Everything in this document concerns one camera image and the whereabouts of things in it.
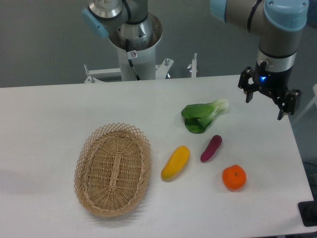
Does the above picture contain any oval wicker basket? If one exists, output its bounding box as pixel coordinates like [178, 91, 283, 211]
[74, 123, 151, 218]

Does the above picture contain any white frame at right edge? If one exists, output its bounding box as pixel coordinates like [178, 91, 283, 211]
[293, 84, 317, 125]

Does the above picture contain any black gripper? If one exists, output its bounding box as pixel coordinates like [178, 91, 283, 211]
[238, 63, 302, 120]

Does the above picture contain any purple sweet potato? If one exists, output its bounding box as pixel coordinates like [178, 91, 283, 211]
[200, 135, 222, 162]

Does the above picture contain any black device at table edge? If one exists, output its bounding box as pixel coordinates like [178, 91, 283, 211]
[298, 201, 317, 227]

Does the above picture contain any yellow mango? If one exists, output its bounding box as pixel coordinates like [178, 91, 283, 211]
[160, 145, 190, 181]

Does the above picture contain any black cable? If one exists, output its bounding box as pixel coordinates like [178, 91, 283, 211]
[125, 39, 142, 81]

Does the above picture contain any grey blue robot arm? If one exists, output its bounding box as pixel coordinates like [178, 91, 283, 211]
[82, 0, 309, 119]

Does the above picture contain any green bok choy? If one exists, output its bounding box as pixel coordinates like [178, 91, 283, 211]
[181, 98, 229, 134]

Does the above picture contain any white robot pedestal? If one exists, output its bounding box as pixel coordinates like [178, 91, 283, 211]
[83, 12, 199, 84]

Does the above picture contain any orange tangerine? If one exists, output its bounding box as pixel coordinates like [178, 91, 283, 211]
[222, 165, 247, 190]

